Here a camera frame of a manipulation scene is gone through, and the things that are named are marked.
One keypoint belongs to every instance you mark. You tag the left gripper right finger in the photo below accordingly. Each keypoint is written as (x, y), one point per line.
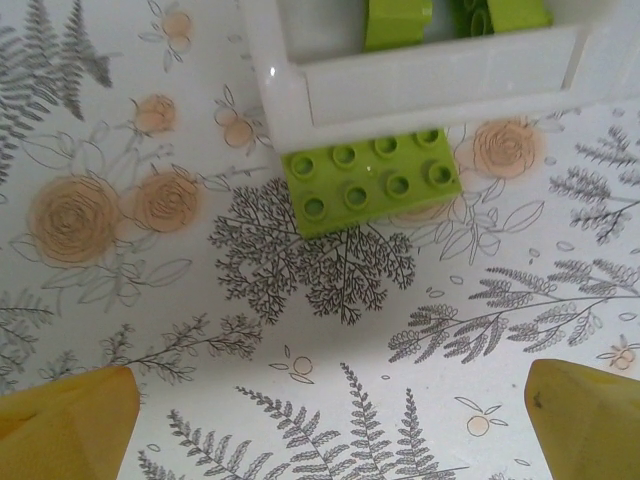
(590, 430)

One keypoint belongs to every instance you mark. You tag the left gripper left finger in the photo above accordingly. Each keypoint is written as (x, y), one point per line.
(60, 430)

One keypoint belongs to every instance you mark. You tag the white three-compartment tray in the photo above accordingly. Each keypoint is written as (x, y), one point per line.
(425, 85)

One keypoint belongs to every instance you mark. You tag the green lego brick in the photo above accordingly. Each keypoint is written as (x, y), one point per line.
(370, 195)
(395, 25)
(515, 12)

